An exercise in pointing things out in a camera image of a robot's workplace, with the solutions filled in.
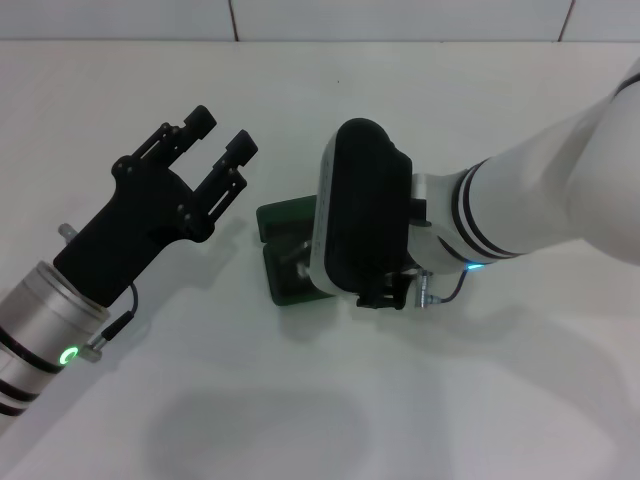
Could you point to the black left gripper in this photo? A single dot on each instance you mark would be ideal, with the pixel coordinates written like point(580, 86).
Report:
point(145, 220)

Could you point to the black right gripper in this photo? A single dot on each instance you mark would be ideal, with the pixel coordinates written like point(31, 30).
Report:
point(402, 277)

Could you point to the clear white glasses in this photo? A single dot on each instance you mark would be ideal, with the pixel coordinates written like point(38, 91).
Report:
point(302, 270)

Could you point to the green glasses case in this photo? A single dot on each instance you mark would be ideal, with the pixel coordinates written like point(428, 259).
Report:
point(285, 290)

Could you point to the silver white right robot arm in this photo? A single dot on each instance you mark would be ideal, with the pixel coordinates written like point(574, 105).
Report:
point(540, 200)

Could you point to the clear plug on left gripper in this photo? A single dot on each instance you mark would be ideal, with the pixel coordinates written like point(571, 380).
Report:
point(65, 231)

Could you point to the silver black right wrist camera box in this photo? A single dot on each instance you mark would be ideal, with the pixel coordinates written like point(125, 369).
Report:
point(365, 210)

